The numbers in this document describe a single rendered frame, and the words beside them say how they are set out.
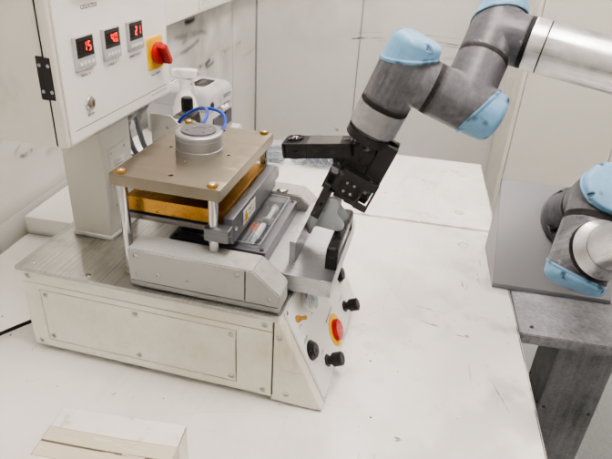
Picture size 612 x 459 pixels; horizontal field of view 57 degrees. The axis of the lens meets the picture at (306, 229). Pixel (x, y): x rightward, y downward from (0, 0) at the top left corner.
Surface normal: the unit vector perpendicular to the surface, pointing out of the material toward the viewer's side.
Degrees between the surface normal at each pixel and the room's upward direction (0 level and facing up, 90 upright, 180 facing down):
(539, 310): 0
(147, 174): 0
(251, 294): 90
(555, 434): 90
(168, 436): 2
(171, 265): 90
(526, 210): 45
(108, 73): 90
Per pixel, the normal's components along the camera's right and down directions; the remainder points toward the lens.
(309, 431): 0.06, -0.87
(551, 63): -0.46, 0.67
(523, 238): -0.10, -0.29
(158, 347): -0.24, 0.46
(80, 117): 0.97, 0.17
